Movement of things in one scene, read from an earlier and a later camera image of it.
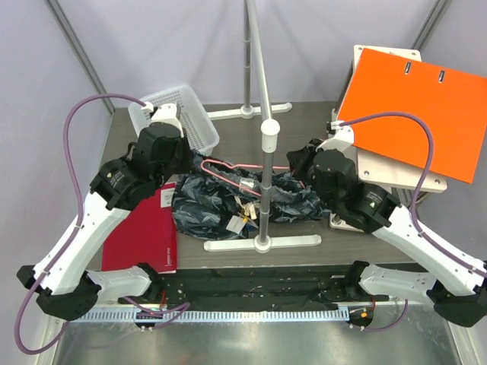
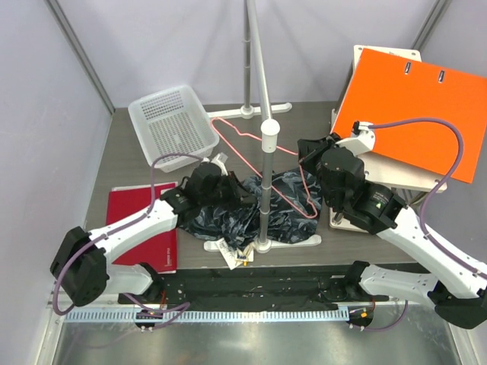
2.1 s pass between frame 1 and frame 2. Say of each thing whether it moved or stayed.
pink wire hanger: moved
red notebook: stayed
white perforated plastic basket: stayed
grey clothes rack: stayed
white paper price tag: moved
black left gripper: moved
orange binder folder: stayed
